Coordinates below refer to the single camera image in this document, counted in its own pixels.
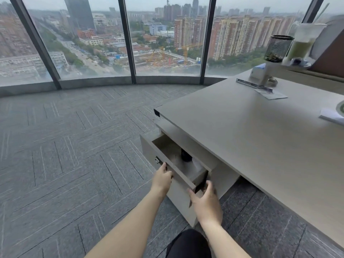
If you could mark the person's left hand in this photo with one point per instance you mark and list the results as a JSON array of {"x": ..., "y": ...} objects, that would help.
[{"x": 159, "y": 182}]

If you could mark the person's right hand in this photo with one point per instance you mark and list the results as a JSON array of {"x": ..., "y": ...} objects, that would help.
[{"x": 208, "y": 208}]

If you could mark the person's left thumb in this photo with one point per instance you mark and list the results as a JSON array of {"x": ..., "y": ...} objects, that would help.
[{"x": 170, "y": 177}]

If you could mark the person's right thumb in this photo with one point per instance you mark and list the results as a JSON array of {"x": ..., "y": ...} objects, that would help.
[{"x": 194, "y": 195}]

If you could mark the beige desk drawer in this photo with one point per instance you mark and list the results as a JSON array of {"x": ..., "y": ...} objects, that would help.
[{"x": 178, "y": 174}]

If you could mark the person's left forearm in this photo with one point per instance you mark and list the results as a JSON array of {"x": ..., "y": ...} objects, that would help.
[{"x": 126, "y": 228}]

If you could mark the person's right forearm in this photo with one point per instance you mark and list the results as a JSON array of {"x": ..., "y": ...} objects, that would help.
[{"x": 223, "y": 241}]

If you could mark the beige drawer cabinet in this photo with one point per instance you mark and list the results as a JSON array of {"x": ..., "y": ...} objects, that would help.
[{"x": 185, "y": 201}]

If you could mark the silver drawer lock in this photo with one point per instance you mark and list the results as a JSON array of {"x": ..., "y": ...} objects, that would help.
[{"x": 157, "y": 160}]

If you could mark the black round object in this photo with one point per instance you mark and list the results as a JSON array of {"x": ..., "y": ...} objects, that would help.
[{"x": 186, "y": 155}]

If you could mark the person's black trouser leg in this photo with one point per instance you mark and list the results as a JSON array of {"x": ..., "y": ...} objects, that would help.
[{"x": 188, "y": 245}]

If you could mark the beige office desk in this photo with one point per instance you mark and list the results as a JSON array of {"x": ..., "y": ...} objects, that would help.
[{"x": 258, "y": 147}]

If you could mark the grey window sill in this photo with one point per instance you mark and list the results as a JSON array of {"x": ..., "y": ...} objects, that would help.
[{"x": 94, "y": 83}]

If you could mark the white paper sheet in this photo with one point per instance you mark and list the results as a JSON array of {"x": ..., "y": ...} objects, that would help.
[{"x": 271, "y": 95}]

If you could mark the white and blue box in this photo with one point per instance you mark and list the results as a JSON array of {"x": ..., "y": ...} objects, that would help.
[{"x": 257, "y": 72}]

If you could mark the white folded paper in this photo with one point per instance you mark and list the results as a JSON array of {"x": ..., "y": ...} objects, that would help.
[{"x": 330, "y": 115}]

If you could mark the beige raised desk shelf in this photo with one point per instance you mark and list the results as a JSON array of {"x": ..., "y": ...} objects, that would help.
[{"x": 309, "y": 76}]

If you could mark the black mesh pen holder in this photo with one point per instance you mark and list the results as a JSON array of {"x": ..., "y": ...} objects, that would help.
[{"x": 278, "y": 48}]

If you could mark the green and white plate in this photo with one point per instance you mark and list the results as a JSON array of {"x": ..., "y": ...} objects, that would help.
[{"x": 341, "y": 107}]

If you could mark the clear cup with green drink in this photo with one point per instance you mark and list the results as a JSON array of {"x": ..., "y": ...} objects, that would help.
[{"x": 303, "y": 44}]

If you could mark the brown board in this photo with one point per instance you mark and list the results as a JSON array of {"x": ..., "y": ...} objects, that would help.
[{"x": 329, "y": 59}]

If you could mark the grey chair back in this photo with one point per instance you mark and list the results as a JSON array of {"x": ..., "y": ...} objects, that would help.
[{"x": 332, "y": 32}]

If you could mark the silver metal bracket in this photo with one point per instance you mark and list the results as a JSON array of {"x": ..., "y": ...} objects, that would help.
[{"x": 252, "y": 85}]

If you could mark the dark window frame post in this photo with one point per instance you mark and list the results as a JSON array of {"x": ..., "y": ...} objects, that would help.
[
  {"x": 127, "y": 40},
  {"x": 37, "y": 42},
  {"x": 313, "y": 9},
  {"x": 208, "y": 40}
]

